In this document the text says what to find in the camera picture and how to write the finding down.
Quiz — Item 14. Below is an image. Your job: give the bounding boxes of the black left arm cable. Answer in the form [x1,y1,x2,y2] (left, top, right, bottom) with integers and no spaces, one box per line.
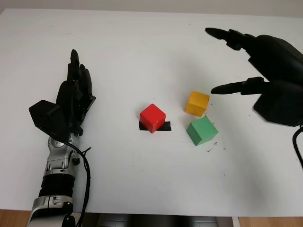
[63,139,92,227]

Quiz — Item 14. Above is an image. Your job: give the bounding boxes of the green wooden cube block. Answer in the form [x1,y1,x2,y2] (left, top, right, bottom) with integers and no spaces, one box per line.
[186,116,219,147]

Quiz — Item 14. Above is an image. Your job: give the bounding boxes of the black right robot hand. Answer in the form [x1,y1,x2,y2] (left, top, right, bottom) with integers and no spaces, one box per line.
[205,27,303,127]

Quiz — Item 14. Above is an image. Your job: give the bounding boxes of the black tape strip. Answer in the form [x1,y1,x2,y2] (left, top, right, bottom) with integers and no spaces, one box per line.
[138,121,171,132]

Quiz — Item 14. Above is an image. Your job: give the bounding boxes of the yellow wooden cube block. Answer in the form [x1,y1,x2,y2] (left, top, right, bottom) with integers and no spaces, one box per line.
[184,90,211,117]

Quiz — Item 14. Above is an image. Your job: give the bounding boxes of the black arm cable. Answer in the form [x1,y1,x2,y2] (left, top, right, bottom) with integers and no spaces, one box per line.
[63,139,92,227]
[292,126,303,171]

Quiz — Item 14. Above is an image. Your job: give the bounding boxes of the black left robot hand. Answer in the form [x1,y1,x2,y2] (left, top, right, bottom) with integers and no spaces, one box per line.
[56,49,97,137]

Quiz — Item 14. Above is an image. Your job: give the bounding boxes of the dark robot torso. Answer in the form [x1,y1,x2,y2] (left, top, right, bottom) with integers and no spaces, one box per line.
[94,214,234,227]

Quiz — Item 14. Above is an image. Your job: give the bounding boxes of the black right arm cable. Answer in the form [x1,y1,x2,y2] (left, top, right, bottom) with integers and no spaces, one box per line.
[292,126,303,171]

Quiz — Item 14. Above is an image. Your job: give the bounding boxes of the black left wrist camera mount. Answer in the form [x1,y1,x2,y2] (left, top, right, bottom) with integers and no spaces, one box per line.
[28,99,71,142]

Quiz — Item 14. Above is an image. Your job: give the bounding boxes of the red wooden cube block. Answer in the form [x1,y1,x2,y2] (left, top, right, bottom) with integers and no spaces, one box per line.
[139,103,167,134]

